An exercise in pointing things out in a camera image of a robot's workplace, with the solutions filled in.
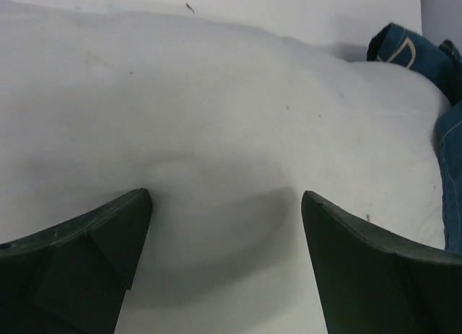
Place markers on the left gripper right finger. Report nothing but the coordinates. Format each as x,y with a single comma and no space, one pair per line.
371,280

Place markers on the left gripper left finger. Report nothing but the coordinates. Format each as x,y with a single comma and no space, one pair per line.
72,277

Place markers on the white pillow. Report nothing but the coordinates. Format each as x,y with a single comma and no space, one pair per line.
226,126

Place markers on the dark blue embroidered pillowcase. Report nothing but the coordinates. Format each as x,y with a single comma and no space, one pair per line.
442,66

